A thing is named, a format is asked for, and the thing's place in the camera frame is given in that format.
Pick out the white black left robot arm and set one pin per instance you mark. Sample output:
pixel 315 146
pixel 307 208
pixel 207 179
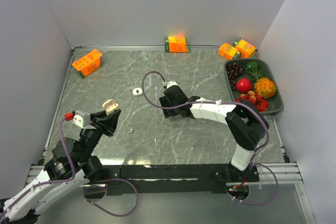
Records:
pixel 71 165

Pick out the beige earbud charging case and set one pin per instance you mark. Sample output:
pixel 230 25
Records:
pixel 110 106

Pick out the orange box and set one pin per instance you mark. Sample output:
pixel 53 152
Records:
pixel 246 49
pixel 228 52
pixel 88 63
pixel 176 44

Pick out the red yellow cherry bunch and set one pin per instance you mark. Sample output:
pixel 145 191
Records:
pixel 255 99

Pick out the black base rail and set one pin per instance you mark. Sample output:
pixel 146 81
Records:
pixel 185 178

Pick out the white earbud charging case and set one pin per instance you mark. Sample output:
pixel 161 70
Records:
pixel 137 92

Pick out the orange box centre back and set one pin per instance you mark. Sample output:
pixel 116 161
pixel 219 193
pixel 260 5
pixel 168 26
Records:
pixel 176 44

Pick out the orange box far left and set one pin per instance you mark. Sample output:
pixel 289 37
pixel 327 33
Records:
pixel 88 63

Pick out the green lime with leaves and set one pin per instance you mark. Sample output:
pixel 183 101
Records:
pixel 252 69

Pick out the orange box right back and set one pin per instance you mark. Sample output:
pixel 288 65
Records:
pixel 246 49

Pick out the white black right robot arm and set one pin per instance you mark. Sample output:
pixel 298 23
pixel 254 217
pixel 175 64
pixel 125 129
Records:
pixel 246 124

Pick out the dark green fruit tray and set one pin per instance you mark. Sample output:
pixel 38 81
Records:
pixel 275 102

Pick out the dark purple grape bunch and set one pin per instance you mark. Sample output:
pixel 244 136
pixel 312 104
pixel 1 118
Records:
pixel 234 71

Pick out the orange spiky fruit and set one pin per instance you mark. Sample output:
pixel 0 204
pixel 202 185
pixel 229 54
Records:
pixel 265 87

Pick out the orange box right front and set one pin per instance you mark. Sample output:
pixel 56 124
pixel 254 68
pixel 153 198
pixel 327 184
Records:
pixel 228 52

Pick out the red apple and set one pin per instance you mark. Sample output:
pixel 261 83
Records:
pixel 243 85

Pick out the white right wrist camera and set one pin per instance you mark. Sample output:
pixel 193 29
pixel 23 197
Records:
pixel 169 84

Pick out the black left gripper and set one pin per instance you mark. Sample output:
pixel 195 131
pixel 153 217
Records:
pixel 106 122

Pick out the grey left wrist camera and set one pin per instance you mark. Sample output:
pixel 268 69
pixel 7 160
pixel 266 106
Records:
pixel 82 119

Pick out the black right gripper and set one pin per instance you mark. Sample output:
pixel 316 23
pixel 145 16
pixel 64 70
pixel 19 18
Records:
pixel 171 113

